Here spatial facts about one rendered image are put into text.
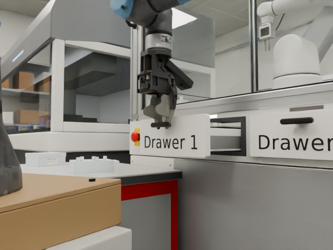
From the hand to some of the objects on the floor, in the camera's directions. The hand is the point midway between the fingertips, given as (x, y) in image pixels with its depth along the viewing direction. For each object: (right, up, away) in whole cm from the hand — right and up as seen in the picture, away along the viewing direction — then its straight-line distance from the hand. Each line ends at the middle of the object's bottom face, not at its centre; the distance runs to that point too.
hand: (164, 124), depth 81 cm
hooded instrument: (-68, -100, +162) cm, 202 cm away
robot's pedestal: (-23, -88, -56) cm, 106 cm away
